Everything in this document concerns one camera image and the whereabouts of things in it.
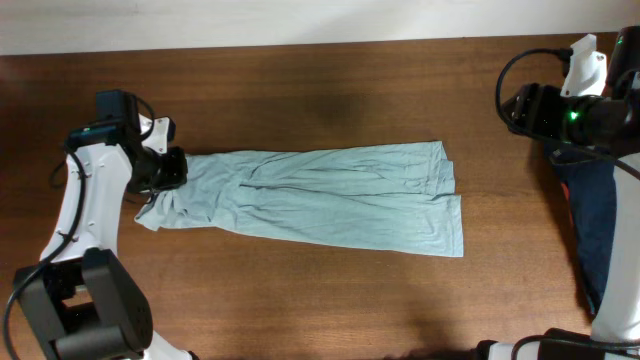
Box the light teal t-shirt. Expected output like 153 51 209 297
136 141 464 258

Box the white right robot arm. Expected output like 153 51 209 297
474 26 639 359

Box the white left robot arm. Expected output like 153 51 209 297
8 118 196 359

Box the dark blue folded garment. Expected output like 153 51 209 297
543 145 617 315

